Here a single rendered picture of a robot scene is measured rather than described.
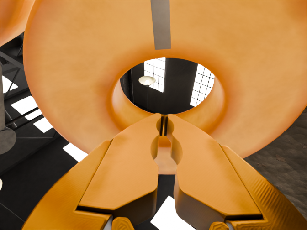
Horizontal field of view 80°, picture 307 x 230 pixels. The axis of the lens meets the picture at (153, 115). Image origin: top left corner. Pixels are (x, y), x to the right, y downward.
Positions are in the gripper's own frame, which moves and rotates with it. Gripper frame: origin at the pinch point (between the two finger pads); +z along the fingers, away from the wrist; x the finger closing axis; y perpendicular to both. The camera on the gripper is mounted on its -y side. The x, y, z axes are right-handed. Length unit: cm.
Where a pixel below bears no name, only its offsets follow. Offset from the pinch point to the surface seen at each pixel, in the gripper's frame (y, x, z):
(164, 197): 580, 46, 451
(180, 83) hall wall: 244, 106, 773
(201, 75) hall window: 187, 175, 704
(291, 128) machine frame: 11.7, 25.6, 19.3
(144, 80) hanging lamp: 197, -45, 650
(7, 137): 129, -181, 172
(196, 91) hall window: 257, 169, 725
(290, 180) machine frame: 25.0, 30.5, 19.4
